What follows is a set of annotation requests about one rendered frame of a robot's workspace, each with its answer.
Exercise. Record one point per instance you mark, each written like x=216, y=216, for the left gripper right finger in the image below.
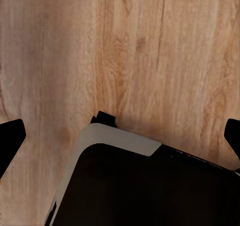
x=232, y=135

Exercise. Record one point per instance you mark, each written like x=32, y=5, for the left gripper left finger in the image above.
x=12, y=135

